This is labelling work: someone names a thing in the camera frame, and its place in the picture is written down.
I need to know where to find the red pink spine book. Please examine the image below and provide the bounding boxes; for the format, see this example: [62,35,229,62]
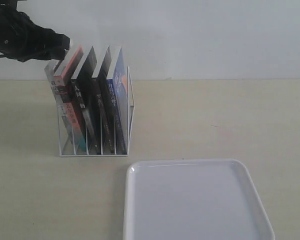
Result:
[53,45,86,151]

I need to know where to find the white wire book rack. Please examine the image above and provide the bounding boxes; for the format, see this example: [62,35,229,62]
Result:
[55,65,136,158]

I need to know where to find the dark brown patterned book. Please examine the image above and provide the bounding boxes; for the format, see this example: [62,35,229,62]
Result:
[91,45,115,154]

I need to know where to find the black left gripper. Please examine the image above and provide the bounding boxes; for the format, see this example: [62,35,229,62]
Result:
[0,0,71,63]

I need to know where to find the black white-lettered book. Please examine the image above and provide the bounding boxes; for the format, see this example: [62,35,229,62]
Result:
[71,45,101,154]

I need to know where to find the blue moon cover book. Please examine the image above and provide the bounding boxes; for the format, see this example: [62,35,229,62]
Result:
[106,46,128,155]

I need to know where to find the white grey cat book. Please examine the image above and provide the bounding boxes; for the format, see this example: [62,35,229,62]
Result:
[44,59,71,126]

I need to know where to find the white plastic tray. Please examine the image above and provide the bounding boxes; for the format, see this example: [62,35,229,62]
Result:
[122,159,276,240]

